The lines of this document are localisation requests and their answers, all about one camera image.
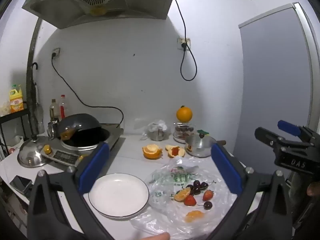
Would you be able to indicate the white plate black rim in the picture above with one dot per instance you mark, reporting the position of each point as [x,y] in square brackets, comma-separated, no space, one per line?
[117,195]

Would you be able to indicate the dark red cherry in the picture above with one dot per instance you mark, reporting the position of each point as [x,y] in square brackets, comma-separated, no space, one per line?
[197,191]
[190,189]
[197,183]
[204,185]
[208,205]

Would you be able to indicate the steel cup with bag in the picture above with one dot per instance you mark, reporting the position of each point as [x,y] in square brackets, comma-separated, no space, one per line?
[142,126]

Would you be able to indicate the whole orange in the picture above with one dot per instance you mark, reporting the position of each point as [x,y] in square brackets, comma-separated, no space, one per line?
[184,114]

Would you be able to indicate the steel dome lid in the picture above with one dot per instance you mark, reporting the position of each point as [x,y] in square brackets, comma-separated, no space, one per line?
[31,155]

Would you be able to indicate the red-capped bottle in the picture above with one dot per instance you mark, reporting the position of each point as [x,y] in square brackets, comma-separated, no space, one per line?
[62,107]

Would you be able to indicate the grey door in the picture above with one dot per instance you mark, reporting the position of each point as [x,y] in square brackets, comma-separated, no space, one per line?
[270,80]

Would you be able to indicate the red strawberry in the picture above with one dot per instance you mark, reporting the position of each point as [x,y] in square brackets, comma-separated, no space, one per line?
[190,200]
[208,195]

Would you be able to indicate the dark vertical pipe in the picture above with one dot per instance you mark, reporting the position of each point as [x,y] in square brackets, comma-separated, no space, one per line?
[31,92]

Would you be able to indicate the peeled orange segment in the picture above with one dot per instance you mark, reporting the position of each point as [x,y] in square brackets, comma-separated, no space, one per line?
[194,216]
[182,194]

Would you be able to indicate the person's right hand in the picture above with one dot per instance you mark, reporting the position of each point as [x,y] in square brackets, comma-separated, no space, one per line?
[313,190]

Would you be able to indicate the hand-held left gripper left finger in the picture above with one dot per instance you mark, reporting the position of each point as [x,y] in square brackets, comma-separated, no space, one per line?
[93,167]

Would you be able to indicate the steel range hood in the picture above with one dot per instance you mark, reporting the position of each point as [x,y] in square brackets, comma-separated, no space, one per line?
[100,5]

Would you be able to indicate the clear glass container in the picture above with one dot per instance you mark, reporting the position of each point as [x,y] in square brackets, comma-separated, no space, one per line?
[183,131]

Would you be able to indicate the white wall socket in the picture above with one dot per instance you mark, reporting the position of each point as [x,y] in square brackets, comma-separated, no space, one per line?
[56,52]
[183,42]

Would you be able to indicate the black hook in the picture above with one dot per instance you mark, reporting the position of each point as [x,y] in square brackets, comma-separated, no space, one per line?
[35,65]

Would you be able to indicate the steel induction cooker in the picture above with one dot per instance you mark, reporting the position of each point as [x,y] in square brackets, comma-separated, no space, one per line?
[72,152]

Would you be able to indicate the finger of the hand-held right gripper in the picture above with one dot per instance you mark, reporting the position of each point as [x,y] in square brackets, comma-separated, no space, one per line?
[288,126]
[268,136]

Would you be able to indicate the black rectangular device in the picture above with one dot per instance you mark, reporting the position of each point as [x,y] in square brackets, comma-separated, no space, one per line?
[21,183]

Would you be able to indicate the oil bottle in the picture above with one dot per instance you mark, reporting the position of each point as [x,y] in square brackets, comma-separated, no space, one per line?
[53,111]

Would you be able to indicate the yellow detergent bottle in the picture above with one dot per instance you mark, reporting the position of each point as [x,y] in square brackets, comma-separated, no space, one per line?
[17,102]

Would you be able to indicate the half peeled orange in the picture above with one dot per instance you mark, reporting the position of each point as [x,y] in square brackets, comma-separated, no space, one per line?
[151,152]

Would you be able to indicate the green scouring pad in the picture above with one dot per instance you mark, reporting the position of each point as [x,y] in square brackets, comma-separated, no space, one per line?
[202,132]

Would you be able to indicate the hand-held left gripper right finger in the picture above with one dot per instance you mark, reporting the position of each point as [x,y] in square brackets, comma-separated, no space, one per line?
[226,170]

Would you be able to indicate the black shelf rack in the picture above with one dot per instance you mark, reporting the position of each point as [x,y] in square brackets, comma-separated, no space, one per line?
[15,116]

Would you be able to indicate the clear printed plastic bag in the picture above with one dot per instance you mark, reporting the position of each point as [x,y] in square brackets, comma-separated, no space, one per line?
[165,180]

